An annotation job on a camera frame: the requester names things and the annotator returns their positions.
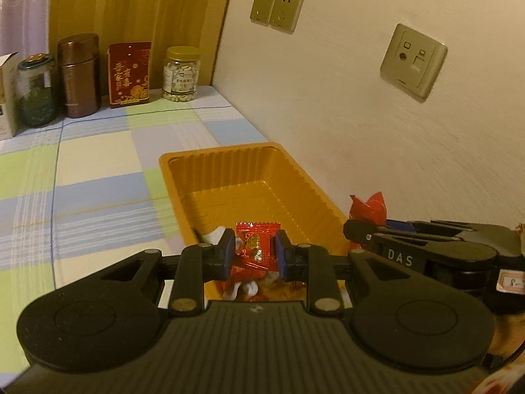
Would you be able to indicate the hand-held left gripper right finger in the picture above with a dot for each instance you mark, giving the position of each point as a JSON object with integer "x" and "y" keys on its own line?
{"x": 281, "y": 254}

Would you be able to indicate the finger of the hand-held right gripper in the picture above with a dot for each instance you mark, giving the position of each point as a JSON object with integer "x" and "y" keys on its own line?
{"x": 430, "y": 227}
{"x": 369, "y": 240}

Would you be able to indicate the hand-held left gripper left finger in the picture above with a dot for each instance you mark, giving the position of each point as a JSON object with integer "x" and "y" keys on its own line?
{"x": 229, "y": 254}

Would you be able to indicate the small red snack packet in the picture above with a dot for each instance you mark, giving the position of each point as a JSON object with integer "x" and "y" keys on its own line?
{"x": 258, "y": 246}

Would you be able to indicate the red candy wrapper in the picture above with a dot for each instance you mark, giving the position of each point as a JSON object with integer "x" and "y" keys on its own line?
{"x": 369, "y": 209}

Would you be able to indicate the dark red white snack packet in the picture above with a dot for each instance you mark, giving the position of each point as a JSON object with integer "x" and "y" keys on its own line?
{"x": 240, "y": 289}

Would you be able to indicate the orange plastic tray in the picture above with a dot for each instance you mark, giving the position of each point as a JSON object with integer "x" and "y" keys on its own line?
{"x": 246, "y": 180}

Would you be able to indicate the clear plastic nut jar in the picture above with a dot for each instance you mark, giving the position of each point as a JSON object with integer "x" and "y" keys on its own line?
{"x": 180, "y": 76}

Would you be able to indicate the red gift box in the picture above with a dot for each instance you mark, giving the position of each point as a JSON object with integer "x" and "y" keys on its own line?
{"x": 129, "y": 76}

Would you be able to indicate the brown metal canister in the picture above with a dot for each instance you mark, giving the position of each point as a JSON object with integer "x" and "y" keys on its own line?
{"x": 80, "y": 78}

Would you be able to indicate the green glass jar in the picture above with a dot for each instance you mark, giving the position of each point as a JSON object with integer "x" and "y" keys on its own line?
{"x": 37, "y": 94}

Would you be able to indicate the white carton box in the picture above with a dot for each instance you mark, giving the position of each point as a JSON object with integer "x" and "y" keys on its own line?
{"x": 6, "y": 98}

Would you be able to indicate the pink sheer curtain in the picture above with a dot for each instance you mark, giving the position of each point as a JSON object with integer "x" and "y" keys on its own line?
{"x": 20, "y": 8}

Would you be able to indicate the beige network wall panel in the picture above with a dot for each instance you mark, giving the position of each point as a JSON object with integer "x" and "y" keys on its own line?
{"x": 412, "y": 61}

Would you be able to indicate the beige wall socket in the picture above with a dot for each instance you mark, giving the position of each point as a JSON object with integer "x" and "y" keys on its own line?
{"x": 262, "y": 6}
{"x": 287, "y": 11}

